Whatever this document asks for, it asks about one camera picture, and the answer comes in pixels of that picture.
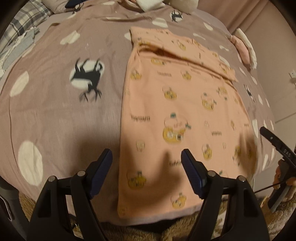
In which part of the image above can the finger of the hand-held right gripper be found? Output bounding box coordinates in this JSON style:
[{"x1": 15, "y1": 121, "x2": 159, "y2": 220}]
[{"x1": 259, "y1": 127, "x2": 281, "y2": 150}]

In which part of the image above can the navy cloth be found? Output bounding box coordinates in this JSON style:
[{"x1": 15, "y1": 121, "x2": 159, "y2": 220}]
[{"x1": 65, "y1": 0, "x2": 84, "y2": 8}]

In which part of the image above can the white folded cloth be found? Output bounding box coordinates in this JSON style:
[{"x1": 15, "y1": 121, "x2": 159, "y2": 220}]
[{"x1": 236, "y1": 28, "x2": 258, "y2": 69}]

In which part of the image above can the peach printed baby garment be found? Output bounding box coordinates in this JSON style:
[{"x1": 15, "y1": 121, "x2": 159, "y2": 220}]
[{"x1": 117, "y1": 26, "x2": 258, "y2": 218}]

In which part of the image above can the person's right hand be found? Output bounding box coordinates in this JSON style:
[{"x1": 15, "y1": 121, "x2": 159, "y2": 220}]
[{"x1": 274, "y1": 160, "x2": 286, "y2": 189}]

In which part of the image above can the mauve pillow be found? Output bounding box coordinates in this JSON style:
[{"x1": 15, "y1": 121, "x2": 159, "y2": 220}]
[{"x1": 43, "y1": 0, "x2": 70, "y2": 10}]

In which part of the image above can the grey plaid pillow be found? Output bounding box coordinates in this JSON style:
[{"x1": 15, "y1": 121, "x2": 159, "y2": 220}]
[{"x1": 5, "y1": 1, "x2": 53, "y2": 41}]

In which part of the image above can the mauve spotted blanket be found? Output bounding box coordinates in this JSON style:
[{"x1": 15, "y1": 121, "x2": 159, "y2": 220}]
[{"x1": 0, "y1": 0, "x2": 278, "y2": 226}]

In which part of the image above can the pink folded cloth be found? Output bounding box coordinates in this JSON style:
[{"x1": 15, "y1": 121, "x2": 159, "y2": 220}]
[{"x1": 230, "y1": 35, "x2": 251, "y2": 65}]

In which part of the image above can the thin black cable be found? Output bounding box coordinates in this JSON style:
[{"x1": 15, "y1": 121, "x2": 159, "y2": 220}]
[{"x1": 254, "y1": 183, "x2": 286, "y2": 193}]

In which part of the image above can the lilac bed sheet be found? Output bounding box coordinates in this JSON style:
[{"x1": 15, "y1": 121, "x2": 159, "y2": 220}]
[{"x1": 32, "y1": 9, "x2": 77, "y2": 44}]

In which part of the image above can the grey cloth pile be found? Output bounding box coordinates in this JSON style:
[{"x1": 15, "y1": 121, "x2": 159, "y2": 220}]
[{"x1": 0, "y1": 28, "x2": 38, "y2": 77}]

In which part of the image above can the pink curtain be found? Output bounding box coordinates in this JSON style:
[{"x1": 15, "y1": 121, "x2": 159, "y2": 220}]
[{"x1": 196, "y1": 0, "x2": 275, "y2": 32}]

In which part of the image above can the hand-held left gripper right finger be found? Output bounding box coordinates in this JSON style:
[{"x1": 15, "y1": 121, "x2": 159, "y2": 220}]
[{"x1": 181, "y1": 149, "x2": 271, "y2": 241}]

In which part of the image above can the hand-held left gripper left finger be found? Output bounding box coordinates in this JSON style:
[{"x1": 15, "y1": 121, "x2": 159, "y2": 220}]
[{"x1": 29, "y1": 148, "x2": 113, "y2": 241}]

